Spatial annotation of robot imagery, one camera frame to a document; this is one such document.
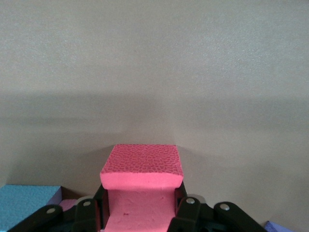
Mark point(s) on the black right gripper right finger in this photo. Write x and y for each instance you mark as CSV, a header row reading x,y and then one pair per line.
x,y
193,212

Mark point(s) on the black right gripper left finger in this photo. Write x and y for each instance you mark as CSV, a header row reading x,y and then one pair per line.
x,y
84,212

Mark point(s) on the pink foam block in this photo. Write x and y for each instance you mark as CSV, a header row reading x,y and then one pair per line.
x,y
67,205

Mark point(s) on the blue foam block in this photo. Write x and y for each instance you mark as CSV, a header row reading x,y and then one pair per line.
x,y
21,205

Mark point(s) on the red foam block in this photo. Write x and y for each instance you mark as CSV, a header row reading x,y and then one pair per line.
x,y
142,164

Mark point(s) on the purple foam block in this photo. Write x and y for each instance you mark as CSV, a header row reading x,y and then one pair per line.
x,y
275,228

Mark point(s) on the brown table cover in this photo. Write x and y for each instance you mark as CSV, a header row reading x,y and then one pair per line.
x,y
154,72

